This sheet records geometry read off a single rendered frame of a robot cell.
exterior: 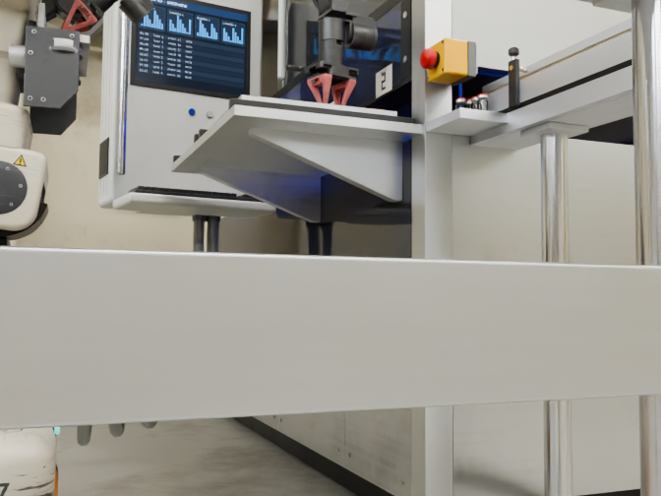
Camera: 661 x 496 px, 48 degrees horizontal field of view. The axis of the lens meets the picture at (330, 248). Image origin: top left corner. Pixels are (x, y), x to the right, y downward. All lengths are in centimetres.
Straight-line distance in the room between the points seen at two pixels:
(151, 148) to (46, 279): 188
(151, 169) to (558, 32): 127
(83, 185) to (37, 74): 337
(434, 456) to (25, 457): 77
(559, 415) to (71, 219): 388
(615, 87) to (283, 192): 105
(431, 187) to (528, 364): 92
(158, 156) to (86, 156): 259
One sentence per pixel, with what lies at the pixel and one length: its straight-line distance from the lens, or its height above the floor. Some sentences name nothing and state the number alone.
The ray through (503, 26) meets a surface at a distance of 173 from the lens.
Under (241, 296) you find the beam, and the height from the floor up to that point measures 52.
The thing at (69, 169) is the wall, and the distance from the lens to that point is 493.
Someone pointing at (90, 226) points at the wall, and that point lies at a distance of 492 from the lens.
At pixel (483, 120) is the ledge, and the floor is 86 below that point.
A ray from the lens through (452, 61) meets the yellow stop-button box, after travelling 152.
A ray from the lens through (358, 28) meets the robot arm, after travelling 168.
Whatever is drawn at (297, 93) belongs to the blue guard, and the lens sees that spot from 235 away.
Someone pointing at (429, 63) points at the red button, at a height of 98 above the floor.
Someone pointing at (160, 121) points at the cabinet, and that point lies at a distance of 242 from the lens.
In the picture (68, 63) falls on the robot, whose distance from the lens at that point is 160.
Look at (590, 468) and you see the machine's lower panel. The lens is 180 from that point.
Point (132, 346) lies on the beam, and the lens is 53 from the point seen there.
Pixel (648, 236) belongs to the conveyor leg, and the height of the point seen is 58.
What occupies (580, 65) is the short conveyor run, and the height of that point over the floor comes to 91.
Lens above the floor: 52
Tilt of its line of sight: 4 degrees up
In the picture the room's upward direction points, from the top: straight up
